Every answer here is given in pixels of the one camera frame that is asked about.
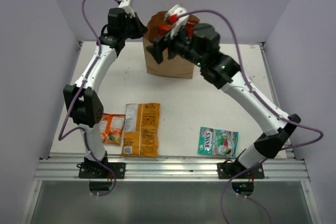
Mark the orange small snack bag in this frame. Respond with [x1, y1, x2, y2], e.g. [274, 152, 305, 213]
[99, 113, 125, 145]

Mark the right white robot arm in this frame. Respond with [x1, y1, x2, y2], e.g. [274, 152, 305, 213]
[146, 24, 301, 178]

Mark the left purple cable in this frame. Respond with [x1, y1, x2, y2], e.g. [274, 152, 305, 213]
[58, 0, 124, 197]

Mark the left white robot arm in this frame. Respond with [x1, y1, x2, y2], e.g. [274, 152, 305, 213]
[63, 7, 147, 178]

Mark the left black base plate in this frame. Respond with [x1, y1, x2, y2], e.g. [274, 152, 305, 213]
[76, 157, 126, 179]

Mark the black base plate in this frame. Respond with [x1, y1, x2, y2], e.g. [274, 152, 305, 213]
[217, 160, 265, 179]
[76, 157, 126, 179]

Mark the purple cable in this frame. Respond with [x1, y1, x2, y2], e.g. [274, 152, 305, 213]
[58, 0, 124, 197]
[178, 9, 324, 224]

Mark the yellow Kettle chips bag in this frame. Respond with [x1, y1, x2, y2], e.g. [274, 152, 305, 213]
[121, 103, 160, 157]

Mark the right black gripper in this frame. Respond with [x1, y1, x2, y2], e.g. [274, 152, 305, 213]
[144, 23, 202, 68]

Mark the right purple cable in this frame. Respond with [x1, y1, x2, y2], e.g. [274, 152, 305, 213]
[178, 9, 324, 224]

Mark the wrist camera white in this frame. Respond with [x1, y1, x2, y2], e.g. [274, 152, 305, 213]
[164, 4, 190, 39]
[118, 0, 131, 8]

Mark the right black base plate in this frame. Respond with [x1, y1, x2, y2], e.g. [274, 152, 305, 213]
[217, 160, 265, 179]

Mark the red cassava chips bag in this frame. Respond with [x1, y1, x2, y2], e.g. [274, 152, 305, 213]
[157, 21, 198, 37]

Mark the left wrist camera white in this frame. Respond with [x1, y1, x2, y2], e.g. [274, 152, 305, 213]
[118, 0, 131, 8]

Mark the aluminium front rail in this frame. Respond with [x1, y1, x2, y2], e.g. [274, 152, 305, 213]
[34, 155, 310, 182]

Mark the teal Fox's candy bag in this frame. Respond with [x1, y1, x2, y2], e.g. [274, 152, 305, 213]
[197, 127, 239, 158]

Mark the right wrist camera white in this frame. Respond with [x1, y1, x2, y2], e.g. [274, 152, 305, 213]
[164, 4, 190, 39]

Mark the brown paper bag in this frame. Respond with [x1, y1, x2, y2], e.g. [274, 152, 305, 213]
[143, 10, 194, 79]

